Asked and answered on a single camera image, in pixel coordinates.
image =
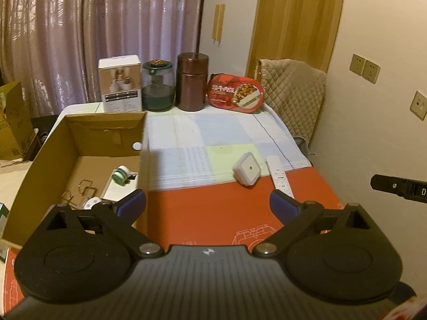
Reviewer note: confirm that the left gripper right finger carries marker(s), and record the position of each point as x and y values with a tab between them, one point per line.
297	219

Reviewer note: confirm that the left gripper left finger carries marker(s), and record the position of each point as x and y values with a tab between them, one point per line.
120	216

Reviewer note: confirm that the white power plug adapter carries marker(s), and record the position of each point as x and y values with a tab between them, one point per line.
91	202

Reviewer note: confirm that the small white striped jar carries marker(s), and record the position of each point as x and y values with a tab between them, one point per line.
121	175

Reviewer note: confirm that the metal wire clip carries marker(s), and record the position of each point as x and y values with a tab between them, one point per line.
85	191

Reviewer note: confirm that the white oval remote control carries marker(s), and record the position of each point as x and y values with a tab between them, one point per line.
115	192

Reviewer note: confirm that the long white remote control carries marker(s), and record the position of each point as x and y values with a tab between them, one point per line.
278	175

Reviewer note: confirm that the brown cardboard box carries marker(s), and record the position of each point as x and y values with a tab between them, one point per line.
86	147

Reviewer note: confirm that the square white lidded container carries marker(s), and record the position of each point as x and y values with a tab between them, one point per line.
246	170

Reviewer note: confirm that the checked pastel tablecloth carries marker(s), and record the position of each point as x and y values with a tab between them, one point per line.
191	149

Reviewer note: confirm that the beige quilted chair cover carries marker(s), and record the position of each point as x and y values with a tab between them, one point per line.
295	91

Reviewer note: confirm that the yellow cardboard box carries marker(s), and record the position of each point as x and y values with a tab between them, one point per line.
17	131

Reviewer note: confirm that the red instant rice bowl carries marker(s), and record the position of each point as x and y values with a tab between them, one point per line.
235	93

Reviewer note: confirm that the green glass jar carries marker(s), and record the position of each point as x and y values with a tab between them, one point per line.
158	85

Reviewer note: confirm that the white product carton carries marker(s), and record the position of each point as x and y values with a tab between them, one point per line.
120	83

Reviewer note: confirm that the brown cylindrical canister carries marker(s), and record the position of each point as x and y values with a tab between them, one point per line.
192	77

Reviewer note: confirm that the pink curtain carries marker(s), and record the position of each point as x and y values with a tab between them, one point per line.
52	47

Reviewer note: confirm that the wooden door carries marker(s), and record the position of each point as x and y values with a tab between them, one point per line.
304	30

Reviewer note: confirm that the wall power socket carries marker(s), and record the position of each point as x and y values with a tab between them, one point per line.
419	105

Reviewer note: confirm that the double wall socket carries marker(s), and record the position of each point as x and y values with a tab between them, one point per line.
365	68

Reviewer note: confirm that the wooden wall strips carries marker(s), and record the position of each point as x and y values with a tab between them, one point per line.
218	21

